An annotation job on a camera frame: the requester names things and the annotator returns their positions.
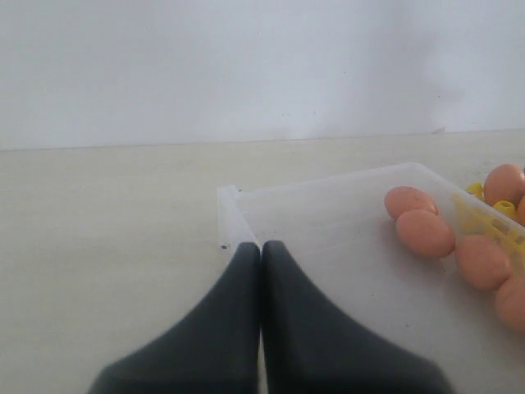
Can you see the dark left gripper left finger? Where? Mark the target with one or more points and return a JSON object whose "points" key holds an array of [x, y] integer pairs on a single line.
{"points": [[213, 349]]}

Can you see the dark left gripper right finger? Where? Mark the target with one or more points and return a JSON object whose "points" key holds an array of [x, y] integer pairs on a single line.
{"points": [[311, 346]]}

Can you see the brown egg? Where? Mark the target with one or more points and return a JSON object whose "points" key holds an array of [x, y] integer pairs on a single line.
{"points": [[520, 212], [425, 234], [509, 303], [504, 183], [402, 199], [482, 262]]}

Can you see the clear plastic box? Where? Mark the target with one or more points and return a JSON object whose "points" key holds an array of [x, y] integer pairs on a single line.
{"points": [[339, 232]]}

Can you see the yellow plastic egg tray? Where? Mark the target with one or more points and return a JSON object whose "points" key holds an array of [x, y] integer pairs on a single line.
{"points": [[497, 222]]}

